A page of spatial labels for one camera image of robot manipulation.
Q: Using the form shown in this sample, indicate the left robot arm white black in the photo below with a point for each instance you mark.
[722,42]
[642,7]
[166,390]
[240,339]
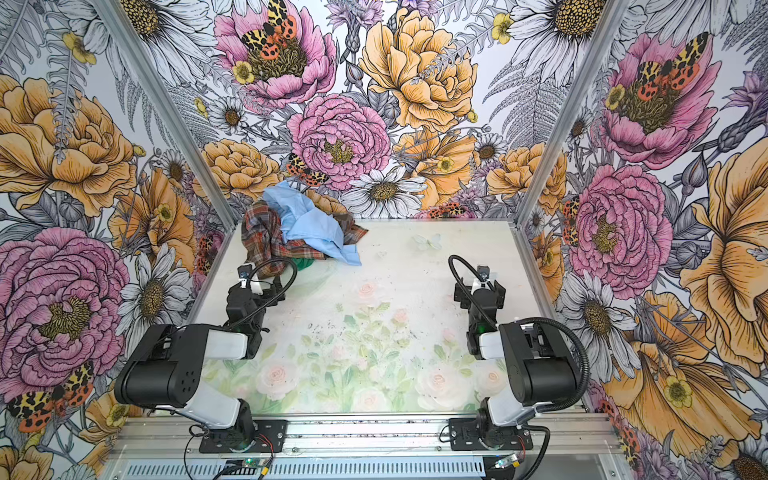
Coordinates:
[165,372]

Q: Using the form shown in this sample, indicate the light blue cloth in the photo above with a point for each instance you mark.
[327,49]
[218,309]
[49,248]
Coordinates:
[302,220]

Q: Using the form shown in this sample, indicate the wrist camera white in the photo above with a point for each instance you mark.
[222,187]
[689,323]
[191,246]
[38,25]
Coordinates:
[247,278]
[484,279]

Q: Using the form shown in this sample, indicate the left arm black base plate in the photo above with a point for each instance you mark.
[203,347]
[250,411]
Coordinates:
[263,436]

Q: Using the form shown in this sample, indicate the green circuit board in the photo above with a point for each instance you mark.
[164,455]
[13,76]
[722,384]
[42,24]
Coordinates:
[509,461]
[253,467]

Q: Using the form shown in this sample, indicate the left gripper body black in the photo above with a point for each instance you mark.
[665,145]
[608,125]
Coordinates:
[245,298]

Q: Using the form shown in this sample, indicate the brown patterned cloth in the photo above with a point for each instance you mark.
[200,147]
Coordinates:
[326,204]

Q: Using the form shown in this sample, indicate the left corner aluminium post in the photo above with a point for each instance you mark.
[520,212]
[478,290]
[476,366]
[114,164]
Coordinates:
[119,26]

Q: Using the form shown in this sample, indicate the right green circuit board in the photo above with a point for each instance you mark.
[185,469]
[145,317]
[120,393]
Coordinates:
[509,461]

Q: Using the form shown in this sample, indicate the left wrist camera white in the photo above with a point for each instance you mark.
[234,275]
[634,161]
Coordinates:
[247,278]

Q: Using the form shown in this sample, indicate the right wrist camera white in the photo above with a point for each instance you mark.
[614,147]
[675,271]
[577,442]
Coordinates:
[484,279]

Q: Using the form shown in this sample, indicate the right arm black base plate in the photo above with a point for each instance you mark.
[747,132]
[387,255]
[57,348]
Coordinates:
[469,434]

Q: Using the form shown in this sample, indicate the corner aluminium post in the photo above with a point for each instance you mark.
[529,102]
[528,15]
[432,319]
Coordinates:
[600,45]
[119,26]

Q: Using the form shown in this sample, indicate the right corner aluminium post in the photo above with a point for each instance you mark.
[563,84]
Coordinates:
[600,45]

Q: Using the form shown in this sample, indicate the green cloth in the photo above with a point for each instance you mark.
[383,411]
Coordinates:
[303,263]

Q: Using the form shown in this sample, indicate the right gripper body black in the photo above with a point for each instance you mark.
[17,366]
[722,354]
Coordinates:
[483,298]

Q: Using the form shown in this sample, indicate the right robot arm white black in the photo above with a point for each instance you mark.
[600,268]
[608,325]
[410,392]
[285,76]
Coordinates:
[546,365]

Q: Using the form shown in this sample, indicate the left green circuit board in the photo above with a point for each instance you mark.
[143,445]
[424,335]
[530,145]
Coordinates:
[253,467]

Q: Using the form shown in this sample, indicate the aluminium front rail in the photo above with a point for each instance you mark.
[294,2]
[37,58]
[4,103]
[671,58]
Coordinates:
[567,445]

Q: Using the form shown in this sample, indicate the red plaid cloth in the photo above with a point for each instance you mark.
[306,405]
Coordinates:
[263,240]

